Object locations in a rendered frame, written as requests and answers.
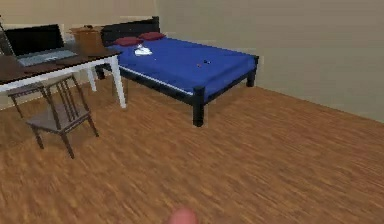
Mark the white cloth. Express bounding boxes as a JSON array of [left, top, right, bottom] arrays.
[[134, 44, 153, 57]]

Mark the dark red pillow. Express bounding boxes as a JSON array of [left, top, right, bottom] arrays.
[[113, 36, 144, 47], [138, 31, 167, 42]]

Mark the pink round object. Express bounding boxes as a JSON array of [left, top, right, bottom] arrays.
[[167, 208, 199, 224]]

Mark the brown wooden chair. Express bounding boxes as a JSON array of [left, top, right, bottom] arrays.
[[7, 73, 100, 160]]

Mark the brown desk with white legs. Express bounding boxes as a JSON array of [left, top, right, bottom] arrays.
[[0, 43, 128, 110]]

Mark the grey laptop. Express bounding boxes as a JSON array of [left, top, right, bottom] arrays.
[[2, 23, 79, 68]]

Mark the blue bed with black frame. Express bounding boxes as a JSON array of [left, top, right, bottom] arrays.
[[94, 15, 260, 128]]

